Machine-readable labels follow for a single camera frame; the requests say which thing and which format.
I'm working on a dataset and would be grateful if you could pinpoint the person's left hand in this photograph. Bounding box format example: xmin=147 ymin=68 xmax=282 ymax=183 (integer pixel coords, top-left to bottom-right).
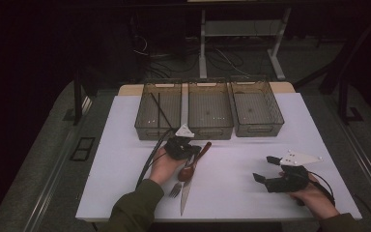
xmin=148 ymin=146 xmax=187 ymax=187

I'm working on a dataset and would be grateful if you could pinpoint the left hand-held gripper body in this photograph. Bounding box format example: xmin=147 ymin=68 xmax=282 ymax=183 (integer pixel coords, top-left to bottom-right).
xmin=163 ymin=124 xmax=195 ymax=161

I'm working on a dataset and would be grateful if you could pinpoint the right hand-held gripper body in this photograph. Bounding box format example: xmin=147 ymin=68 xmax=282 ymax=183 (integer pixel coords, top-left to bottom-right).
xmin=264 ymin=149 xmax=324 ymax=194

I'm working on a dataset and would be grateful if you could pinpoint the person's right hand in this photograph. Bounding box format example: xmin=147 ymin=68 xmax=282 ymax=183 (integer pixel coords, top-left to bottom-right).
xmin=289 ymin=173 xmax=341 ymax=220

